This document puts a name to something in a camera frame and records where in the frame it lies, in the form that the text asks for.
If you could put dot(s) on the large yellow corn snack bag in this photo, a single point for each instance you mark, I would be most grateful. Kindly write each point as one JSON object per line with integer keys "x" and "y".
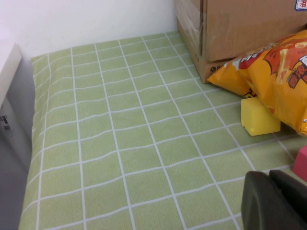
{"x": 275, "y": 91}

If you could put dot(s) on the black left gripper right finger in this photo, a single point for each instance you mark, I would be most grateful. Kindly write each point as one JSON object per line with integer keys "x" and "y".
{"x": 290, "y": 187}

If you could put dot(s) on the green checked tablecloth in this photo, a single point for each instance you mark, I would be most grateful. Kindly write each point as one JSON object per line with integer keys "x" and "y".
{"x": 120, "y": 143}

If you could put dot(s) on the small open cardboard box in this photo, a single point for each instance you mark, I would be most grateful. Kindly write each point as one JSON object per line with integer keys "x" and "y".
{"x": 239, "y": 28}

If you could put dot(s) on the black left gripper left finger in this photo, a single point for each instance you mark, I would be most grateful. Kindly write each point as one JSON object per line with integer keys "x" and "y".
{"x": 268, "y": 210}

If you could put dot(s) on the pink foam block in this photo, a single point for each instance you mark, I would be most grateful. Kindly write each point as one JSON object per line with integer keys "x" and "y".
{"x": 302, "y": 165}

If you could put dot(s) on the white grey equipment cabinet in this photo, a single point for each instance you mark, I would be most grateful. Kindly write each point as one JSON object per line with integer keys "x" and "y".
{"x": 14, "y": 119}

